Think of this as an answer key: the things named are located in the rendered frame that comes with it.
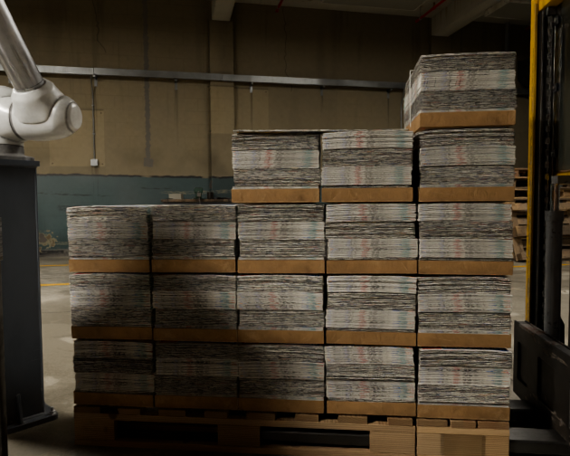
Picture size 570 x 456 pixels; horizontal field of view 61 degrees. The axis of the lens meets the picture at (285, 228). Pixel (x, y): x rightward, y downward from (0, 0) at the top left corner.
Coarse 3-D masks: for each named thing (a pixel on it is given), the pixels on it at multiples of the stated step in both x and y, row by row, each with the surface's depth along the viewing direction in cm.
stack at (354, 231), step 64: (128, 256) 162; (192, 256) 160; (256, 256) 158; (320, 256) 156; (384, 256) 154; (128, 320) 164; (192, 320) 162; (256, 320) 159; (320, 320) 157; (384, 320) 154; (128, 384) 165; (192, 384) 162; (256, 384) 160; (320, 384) 158; (384, 384) 156; (192, 448) 163; (256, 448) 161; (320, 448) 160; (384, 448) 157
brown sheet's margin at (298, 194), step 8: (232, 192) 157; (240, 192) 157; (248, 192) 157; (256, 192) 156; (264, 192) 156; (272, 192) 156; (280, 192) 156; (288, 192) 156; (296, 192) 155; (304, 192) 155; (312, 192) 155; (232, 200) 157; (240, 200) 157; (248, 200) 157; (256, 200) 157; (264, 200) 156; (272, 200) 156; (280, 200) 156; (288, 200) 156; (296, 200) 156; (304, 200) 155; (312, 200) 155
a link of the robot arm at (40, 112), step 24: (0, 0) 150; (0, 24) 152; (0, 48) 156; (24, 48) 161; (24, 72) 163; (24, 96) 166; (48, 96) 169; (24, 120) 171; (48, 120) 171; (72, 120) 175
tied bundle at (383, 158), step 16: (336, 144) 154; (352, 144) 153; (368, 144) 152; (384, 144) 152; (400, 144) 151; (336, 160) 154; (352, 160) 154; (368, 160) 153; (384, 160) 152; (400, 160) 152; (336, 176) 154; (352, 176) 153; (368, 176) 153; (384, 176) 152; (400, 176) 152
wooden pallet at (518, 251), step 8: (512, 208) 669; (520, 208) 672; (560, 208) 691; (568, 208) 695; (512, 216) 678; (568, 216) 705; (512, 224) 674; (520, 224) 682; (568, 224) 688; (512, 232) 669; (520, 232) 663; (568, 232) 684; (520, 240) 671; (568, 240) 696; (520, 248) 668; (520, 256) 656; (568, 256) 674
